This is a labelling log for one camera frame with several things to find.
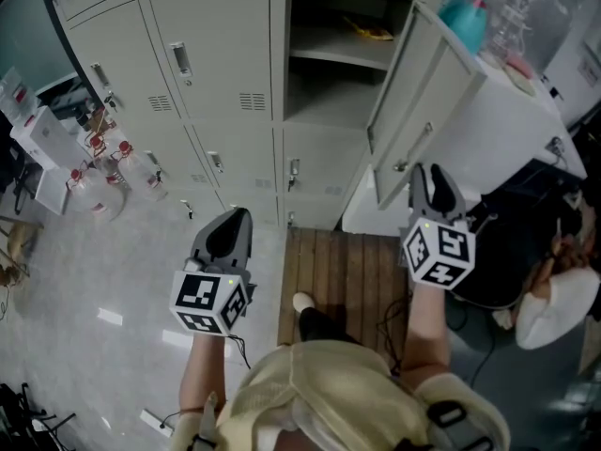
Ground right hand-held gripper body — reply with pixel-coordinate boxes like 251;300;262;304
397;209;477;294

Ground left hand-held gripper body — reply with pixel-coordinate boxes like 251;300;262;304
167;254;259;338

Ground beige metal locker cabinet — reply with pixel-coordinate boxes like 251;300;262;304
39;0;489;232

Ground person's right forearm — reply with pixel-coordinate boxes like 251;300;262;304
401;282;447;380

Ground person's left forearm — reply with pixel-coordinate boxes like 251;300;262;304
180;334;236;412

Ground black equipment bag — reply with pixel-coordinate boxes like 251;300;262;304
450;176;564;309

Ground person's white shoe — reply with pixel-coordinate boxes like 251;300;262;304
292;291;317;315

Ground white refrigerator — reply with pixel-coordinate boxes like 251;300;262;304
341;49;588;234

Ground wooden slat platform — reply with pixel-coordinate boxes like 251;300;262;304
276;225;409;347

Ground person's black trousers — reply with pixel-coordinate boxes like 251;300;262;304
298;305;362;347

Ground white power strip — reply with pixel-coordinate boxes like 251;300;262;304
139;409;174;439

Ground pink dish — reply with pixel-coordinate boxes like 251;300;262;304
504;54;536;96

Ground person's pale yellow shirt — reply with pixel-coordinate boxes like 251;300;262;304
168;340;511;451

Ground yellow snack packet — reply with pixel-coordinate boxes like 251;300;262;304
342;14;395;42

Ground teal spray bottle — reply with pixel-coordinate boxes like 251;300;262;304
439;0;490;56

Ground wooden stool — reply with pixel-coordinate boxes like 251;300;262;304
0;218;46;290

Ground white water dispenser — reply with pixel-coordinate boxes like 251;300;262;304
8;105;90;215

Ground white board with papers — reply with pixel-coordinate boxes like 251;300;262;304
544;11;601;126

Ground black metal folding rack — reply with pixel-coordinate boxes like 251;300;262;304
0;381;77;451

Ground clear dispenser water jug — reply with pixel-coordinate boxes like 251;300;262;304
0;66;41;126

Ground frosted glass board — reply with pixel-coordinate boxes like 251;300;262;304
0;0;79;107

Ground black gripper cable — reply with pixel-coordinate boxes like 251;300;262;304
227;334;253;370

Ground grey chest strap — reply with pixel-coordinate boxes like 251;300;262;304
424;399;499;451

